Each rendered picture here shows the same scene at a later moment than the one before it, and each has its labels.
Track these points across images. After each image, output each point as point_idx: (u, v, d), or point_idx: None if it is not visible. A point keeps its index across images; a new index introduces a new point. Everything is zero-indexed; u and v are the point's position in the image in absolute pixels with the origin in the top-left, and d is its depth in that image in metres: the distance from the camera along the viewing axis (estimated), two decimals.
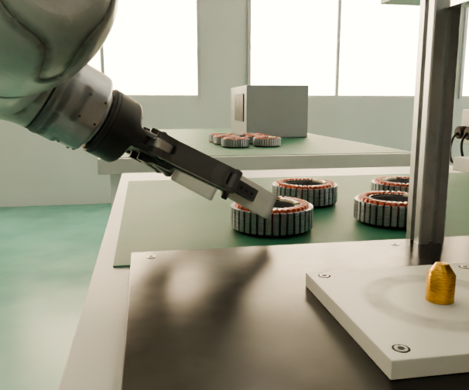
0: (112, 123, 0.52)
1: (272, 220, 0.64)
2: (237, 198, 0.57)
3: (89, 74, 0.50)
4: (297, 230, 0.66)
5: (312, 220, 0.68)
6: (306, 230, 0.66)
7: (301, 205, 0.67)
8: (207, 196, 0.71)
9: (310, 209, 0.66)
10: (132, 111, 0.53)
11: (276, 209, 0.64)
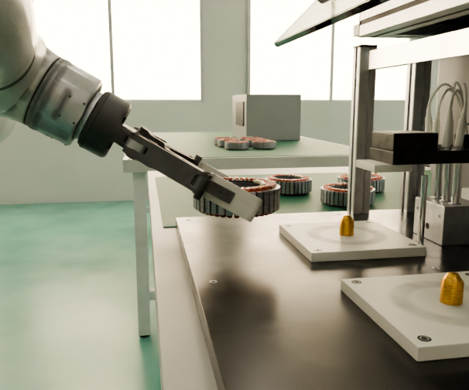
0: (92, 122, 0.57)
1: None
2: (215, 200, 0.59)
3: (71, 78, 0.56)
4: None
5: (272, 203, 0.62)
6: (259, 213, 0.61)
7: (258, 186, 0.62)
8: None
9: (265, 191, 0.61)
10: (114, 111, 0.58)
11: None
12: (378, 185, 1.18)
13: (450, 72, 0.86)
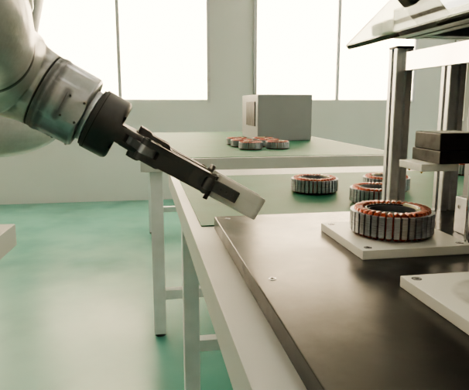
0: (92, 121, 0.57)
1: (386, 224, 0.65)
2: (220, 199, 0.63)
3: (72, 77, 0.56)
4: (413, 236, 0.65)
5: (433, 227, 0.67)
6: (423, 237, 0.65)
7: (420, 211, 0.66)
8: None
9: (429, 216, 0.65)
10: (114, 111, 0.58)
11: (391, 213, 0.65)
12: None
13: None
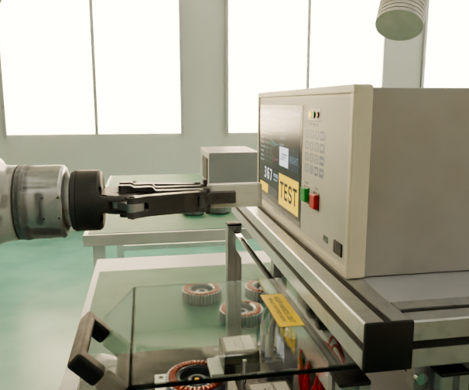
0: (73, 208, 0.59)
1: None
2: (222, 204, 0.65)
3: (35, 181, 0.58)
4: None
5: None
6: None
7: (210, 385, 0.88)
8: (252, 203, 0.66)
9: None
10: (87, 188, 0.59)
11: (186, 388, 0.87)
12: None
13: None
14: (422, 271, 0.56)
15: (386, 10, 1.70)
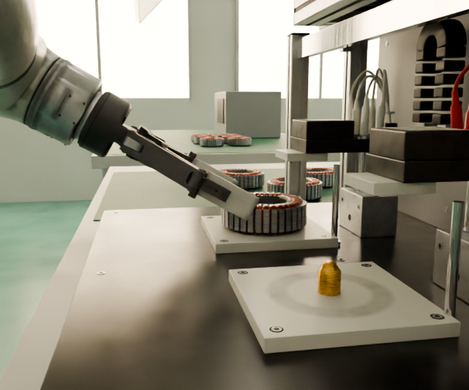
0: (92, 121, 0.57)
1: (249, 216, 0.62)
2: (210, 197, 0.58)
3: (71, 78, 0.56)
4: (277, 229, 0.62)
5: (300, 220, 0.63)
6: (288, 229, 0.62)
7: (286, 203, 0.63)
8: None
9: (294, 208, 0.62)
10: (114, 111, 0.58)
11: None
12: (331, 179, 1.16)
13: (388, 61, 0.84)
14: None
15: None
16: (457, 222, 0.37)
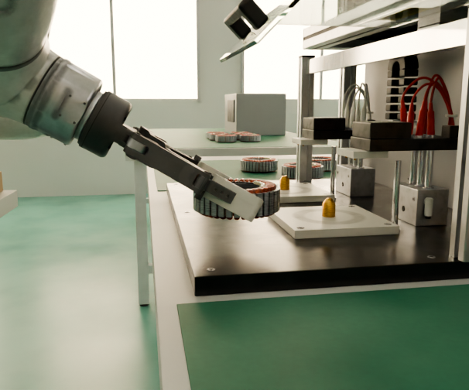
0: (92, 121, 0.57)
1: None
2: (216, 200, 0.59)
3: (72, 77, 0.56)
4: None
5: (272, 205, 0.62)
6: (259, 214, 0.61)
7: (258, 188, 0.62)
8: None
9: (265, 193, 0.61)
10: (114, 111, 0.58)
11: None
12: (330, 165, 1.48)
13: (371, 75, 1.16)
14: None
15: None
16: (397, 172, 0.69)
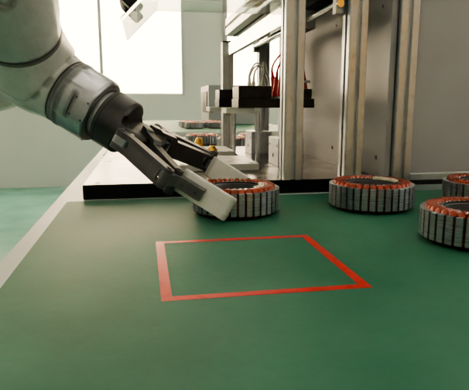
0: (96, 120, 0.63)
1: None
2: (188, 195, 0.59)
3: (80, 80, 0.63)
4: (231, 213, 0.61)
5: (258, 206, 0.61)
6: (241, 215, 0.60)
7: (244, 189, 0.61)
8: None
9: (248, 193, 0.60)
10: (115, 111, 0.63)
11: None
12: None
13: None
14: None
15: None
16: (256, 122, 0.91)
